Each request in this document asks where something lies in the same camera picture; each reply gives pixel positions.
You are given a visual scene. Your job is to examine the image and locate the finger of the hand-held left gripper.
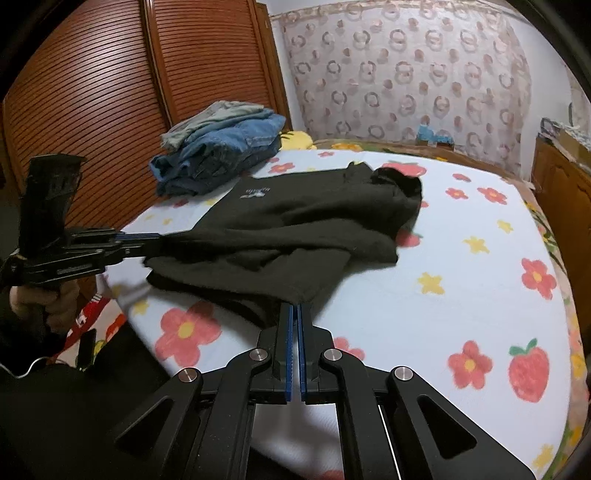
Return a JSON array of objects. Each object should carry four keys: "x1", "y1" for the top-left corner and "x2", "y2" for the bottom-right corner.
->
[
  {"x1": 99, "y1": 246, "x2": 151, "y2": 269},
  {"x1": 116, "y1": 232, "x2": 168, "y2": 246}
]

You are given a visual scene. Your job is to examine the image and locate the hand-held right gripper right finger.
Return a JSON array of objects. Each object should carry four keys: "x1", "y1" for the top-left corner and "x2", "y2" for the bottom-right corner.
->
[{"x1": 298, "y1": 302, "x2": 536, "y2": 480}]

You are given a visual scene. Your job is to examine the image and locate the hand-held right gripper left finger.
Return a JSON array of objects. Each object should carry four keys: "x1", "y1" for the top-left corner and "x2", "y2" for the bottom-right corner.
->
[{"x1": 111, "y1": 302, "x2": 295, "y2": 480}]

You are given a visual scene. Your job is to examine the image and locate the black t-shirt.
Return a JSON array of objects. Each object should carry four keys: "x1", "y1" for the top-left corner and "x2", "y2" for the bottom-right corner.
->
[{"x1": 143, "y1": 161, "x2": 424, "y2": 325}]

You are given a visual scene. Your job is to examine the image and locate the grey pants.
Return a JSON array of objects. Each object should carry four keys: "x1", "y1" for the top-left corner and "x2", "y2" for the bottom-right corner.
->
[{"x1": 160, "y1": 100, "x2": 266, "y2": 149}]

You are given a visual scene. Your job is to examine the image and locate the person's left hand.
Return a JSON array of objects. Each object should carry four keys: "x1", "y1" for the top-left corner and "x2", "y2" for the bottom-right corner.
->
[{"x1": 9, "y1": 281, "x2": 82, "y2": 334}]

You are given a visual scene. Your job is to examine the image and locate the red white printed blanket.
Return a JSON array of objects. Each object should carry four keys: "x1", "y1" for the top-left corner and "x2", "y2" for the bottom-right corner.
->
[{"x1": 54, "y1": 290, "x2": 131, "y2": 366}]

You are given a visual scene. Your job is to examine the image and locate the small black device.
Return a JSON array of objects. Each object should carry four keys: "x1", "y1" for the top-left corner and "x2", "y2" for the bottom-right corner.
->
[{"x1": 78, "y1": 329, "x2": 98, "y2": 371}]

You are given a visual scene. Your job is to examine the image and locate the blue denim jeans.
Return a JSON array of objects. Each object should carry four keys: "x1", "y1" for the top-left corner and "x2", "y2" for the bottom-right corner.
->
[{"x1": 149, "y1": 113, "x2": 287, "y2": 197}]

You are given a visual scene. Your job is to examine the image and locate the brown louvered wooden wardrobe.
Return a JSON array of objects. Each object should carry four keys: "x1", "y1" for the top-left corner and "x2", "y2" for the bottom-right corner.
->
[{"x1": 0, "y1": 0, "x2": 293, "y2": 204}]

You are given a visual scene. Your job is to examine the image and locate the person's dark clothing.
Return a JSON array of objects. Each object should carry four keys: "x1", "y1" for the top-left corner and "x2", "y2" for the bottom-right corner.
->
[{"x1": 0, "y1": 318, "x2": 252, "y2": 480}]

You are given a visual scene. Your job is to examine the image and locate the white flower print blanket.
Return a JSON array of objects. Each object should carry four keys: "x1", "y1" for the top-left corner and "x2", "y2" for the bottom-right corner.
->
[{"x1": 102, "y1": 148, "x2": 583, "y2": 480}]

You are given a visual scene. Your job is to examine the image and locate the small blue topped box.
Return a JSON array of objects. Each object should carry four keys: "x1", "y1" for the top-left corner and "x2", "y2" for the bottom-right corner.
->
[{"x1": 416, "y1": 124, "x2": 456, "y2": 148}]

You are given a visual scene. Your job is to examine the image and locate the colourful floral blanket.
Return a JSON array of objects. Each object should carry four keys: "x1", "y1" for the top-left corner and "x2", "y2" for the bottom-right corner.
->
[{"x1": 314, "y1": 137, "x2": 591, "y2": 472}]

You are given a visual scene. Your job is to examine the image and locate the wooden sideboard cabinet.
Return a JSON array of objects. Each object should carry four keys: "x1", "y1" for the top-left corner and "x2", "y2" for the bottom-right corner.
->
[{"x1": 531, "y1": 134, "x2": 591, "y2": 247}]

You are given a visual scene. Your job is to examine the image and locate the cardboard box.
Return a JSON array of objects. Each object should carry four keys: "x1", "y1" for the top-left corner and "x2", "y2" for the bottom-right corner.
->
[{"x1": 558, "y1": 128, "x2": 591, "y2": 162}]

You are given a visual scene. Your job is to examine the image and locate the pale window curtain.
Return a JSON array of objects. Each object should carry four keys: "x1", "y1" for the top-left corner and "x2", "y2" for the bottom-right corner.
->
[{"x1": 567, "y1": 65, "x2": 591, "y2": 131}]

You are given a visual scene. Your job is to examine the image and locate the white cable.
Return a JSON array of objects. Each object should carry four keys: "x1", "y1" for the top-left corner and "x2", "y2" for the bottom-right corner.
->
[{"x1": 0, "y1": 356, "x2": 52, "y2": 380}]

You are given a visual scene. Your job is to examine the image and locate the ring patterned wall cloth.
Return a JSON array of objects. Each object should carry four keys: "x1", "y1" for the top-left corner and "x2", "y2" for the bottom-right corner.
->
[{"x1": 270, "y1": 0, "x2": 533, "y2": 145}]

